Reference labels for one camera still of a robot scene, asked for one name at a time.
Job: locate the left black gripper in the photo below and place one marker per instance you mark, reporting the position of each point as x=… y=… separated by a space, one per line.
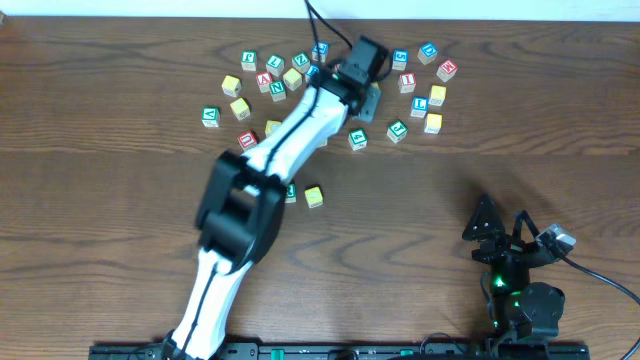
x=370 y=103

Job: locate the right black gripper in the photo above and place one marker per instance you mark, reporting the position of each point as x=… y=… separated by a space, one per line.
x=497 y=230

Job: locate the green R block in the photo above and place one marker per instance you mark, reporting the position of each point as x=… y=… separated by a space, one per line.
x=291 y=196

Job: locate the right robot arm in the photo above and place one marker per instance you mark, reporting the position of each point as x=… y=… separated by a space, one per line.
x=522 y=310

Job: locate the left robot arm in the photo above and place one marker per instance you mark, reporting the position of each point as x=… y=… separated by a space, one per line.
x=243 y=204

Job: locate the blue P block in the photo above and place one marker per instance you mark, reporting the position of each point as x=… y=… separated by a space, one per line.
x=311 y=72

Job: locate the blue S block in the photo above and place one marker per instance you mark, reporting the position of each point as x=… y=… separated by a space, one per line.
x=400 y=59

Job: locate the red I block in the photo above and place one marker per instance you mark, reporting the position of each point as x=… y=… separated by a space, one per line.
x=406 y=82

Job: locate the blue block top centre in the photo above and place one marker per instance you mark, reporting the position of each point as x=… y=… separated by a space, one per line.
x=320 y=51

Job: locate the green 4 block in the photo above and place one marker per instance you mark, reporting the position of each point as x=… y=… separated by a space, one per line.
x=357 y=139

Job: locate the green Z block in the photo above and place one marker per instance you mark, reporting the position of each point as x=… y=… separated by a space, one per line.
x=301 y=62

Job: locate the green J block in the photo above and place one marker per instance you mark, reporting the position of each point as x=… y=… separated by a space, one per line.
x=397 y=131

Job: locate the yellow block near N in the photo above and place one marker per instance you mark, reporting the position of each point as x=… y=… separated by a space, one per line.
x=292 y=79

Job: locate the blue L block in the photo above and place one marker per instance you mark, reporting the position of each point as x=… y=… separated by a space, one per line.
x=419 y=107

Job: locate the green N block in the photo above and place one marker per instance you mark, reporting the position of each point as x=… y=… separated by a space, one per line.
x=277 y=91

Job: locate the yellow K block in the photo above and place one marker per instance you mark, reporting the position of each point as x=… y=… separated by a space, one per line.
x=437 y=95

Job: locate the yellow G block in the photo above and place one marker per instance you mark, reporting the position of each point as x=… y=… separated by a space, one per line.
x=433 y=123

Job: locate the green L block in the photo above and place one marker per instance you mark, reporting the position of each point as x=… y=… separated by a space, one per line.
x=275 y=65

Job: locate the red M block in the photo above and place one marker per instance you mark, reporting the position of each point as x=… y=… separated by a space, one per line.
x=447 y=70

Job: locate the red A block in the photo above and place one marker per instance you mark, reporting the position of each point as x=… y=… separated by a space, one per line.
x=264 y=80

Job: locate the yellow block above red pair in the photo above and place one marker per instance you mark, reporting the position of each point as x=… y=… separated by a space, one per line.
x=271 y=126

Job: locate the yellow block lower left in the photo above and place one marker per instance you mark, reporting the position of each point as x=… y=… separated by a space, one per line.
x=240 y=108

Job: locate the red U block lower left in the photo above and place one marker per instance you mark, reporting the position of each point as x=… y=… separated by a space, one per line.
x=247 y=140

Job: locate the yellow block far left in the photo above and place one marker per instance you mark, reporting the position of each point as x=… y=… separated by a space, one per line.
x=231 y=86

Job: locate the green V block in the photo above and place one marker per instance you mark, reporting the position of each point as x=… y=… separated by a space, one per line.
x=210 y=117

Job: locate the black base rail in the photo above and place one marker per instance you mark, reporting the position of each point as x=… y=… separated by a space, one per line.
x=432 y=350

